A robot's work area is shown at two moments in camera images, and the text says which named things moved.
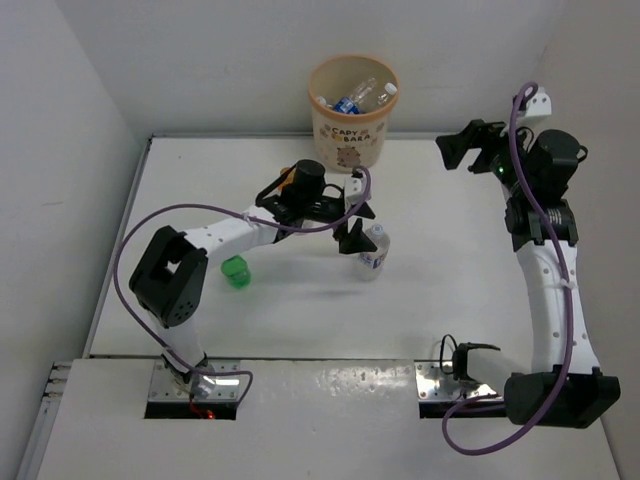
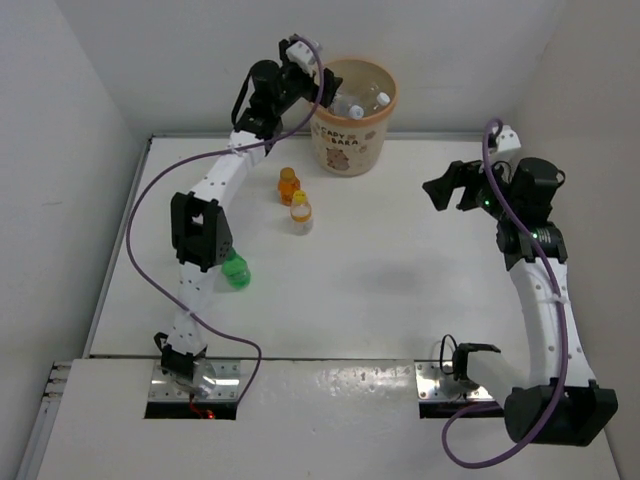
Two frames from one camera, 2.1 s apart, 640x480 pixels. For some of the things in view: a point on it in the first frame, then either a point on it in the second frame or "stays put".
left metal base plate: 165,385 stays put
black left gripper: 355,240 → 311,91
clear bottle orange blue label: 370,265 → 349,106
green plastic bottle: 236,269 stays put
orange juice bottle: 289,178 stays put
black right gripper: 477,134 → 439,190
